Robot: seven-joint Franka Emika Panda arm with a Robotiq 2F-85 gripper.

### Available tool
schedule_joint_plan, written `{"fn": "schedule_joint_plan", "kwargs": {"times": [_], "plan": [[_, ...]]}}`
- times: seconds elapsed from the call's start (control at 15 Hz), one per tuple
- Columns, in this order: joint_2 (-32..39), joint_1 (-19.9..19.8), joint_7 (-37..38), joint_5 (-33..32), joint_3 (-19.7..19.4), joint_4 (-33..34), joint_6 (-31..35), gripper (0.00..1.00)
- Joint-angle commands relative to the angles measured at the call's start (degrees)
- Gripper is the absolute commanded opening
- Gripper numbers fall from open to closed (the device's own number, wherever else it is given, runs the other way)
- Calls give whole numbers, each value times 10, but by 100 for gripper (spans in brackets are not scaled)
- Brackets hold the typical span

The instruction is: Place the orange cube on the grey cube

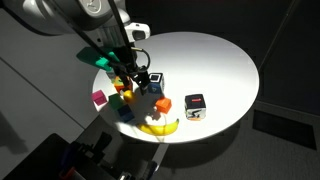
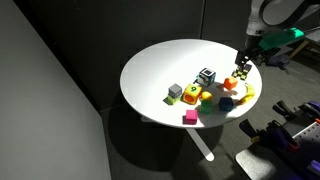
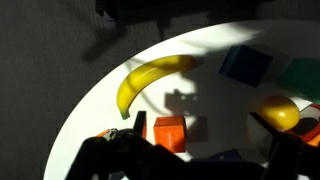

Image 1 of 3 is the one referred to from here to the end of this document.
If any orange soft number cube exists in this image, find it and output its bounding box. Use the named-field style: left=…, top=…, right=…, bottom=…
left=113, top=75, right=134, bottom=95

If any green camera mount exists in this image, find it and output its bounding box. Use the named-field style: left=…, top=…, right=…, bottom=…
left=76, top=46, right=120, bottom=73

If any small orange cube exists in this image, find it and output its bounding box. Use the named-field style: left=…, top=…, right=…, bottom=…
left=155, top=96, right=173, bottom=115

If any black checkered soft cube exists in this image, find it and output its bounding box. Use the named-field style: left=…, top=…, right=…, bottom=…
left=183, top=93, right=208, bottom=122

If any yellow banana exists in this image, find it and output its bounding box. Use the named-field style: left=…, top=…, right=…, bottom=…
left=136, top=118, right=181, bottom=137

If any black perforated mounting board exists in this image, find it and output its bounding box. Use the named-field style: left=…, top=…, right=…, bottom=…
left=2, top=132, right=113, bottom=180

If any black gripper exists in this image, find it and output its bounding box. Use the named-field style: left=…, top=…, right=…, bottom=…
left=112, top=44, right=150, bottom=97

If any small grey cube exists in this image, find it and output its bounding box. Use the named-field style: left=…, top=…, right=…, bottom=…
left=105, top=70, right=117, bottom=81

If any blue white soft cube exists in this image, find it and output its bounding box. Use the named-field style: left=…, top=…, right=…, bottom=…
left=145, top=72, right=166, bottom=96

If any thick black cable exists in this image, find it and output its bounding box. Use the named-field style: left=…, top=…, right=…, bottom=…
left=106, top=0, right=138, bottom=70

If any small pink cube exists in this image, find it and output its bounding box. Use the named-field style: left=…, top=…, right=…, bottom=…
left=91, top=89, right=109, bottom=107

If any purple clamp with orange handle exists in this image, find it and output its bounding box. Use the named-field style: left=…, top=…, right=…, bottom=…
left=58, top=146, right=81, bottom=180

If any white table base leg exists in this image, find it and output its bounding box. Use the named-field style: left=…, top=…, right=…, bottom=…
left=152, top=142, right=170, bottom=172

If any small blue cube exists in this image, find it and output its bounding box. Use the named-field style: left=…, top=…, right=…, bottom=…
left=116, top=104, right=136, bottom=124

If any yellow ball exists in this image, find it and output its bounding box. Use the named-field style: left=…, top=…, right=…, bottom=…
left=122, top=89, right=137, bottom=104

